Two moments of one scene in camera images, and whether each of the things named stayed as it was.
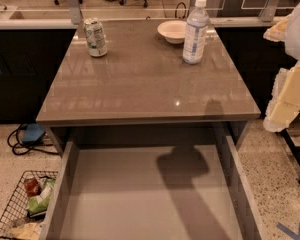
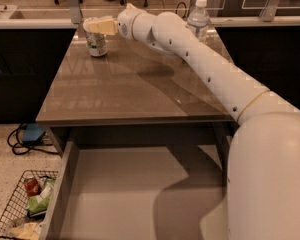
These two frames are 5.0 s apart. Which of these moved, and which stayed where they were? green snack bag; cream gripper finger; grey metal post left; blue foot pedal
Moved: cream gripper finger
Stayed: grey metal post left; green snack bag; blue foot pedal
